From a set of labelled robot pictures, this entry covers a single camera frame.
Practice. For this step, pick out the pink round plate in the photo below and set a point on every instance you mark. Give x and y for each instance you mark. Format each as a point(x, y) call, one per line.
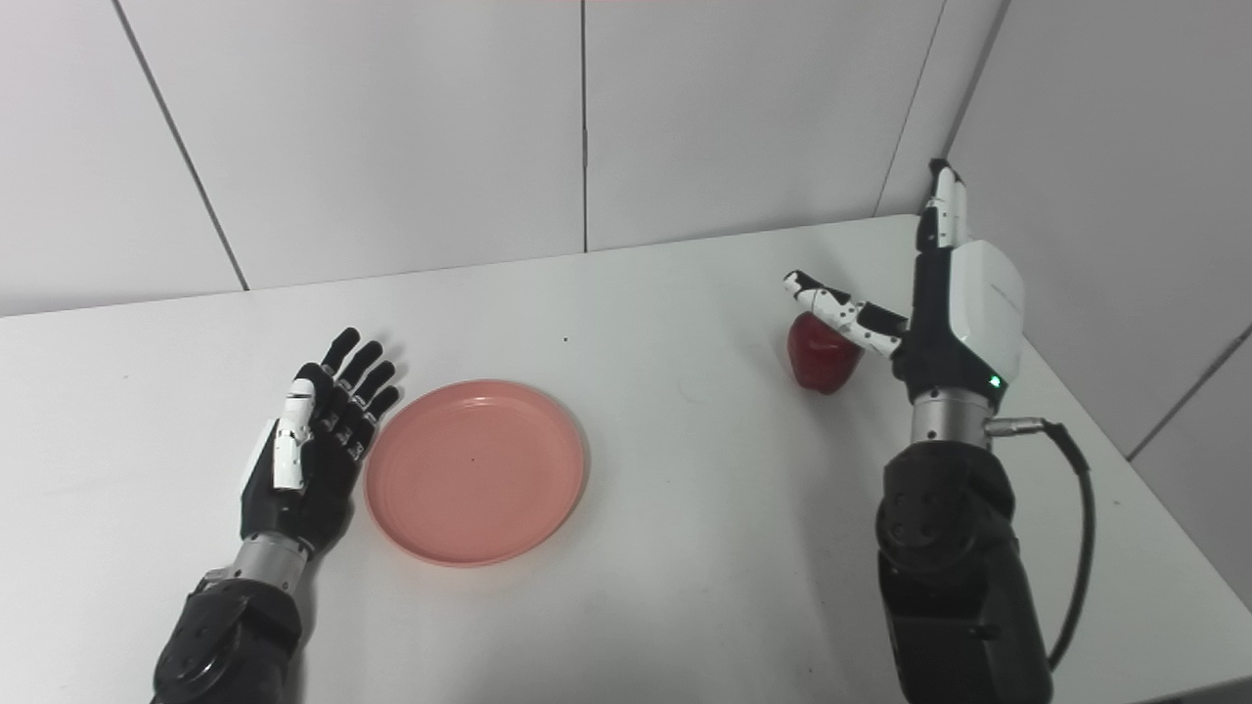
point(474, 474)

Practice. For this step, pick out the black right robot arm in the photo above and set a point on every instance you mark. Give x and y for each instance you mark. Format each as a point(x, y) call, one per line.
point(949, 587)

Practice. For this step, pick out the red apple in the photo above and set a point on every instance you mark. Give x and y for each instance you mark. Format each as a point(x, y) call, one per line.
point(822, 362)

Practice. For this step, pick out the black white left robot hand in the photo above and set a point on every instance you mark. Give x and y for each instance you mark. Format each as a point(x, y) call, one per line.
point(323, 479)

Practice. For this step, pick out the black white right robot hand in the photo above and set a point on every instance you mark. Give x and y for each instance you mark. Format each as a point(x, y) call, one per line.
point(954, 342)

